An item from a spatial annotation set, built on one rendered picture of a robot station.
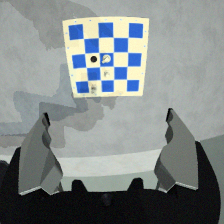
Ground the blue and white chessboard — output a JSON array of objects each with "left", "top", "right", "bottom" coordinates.
[{"left": 63, "top": 17, "right": 149, "bottom": 98}]

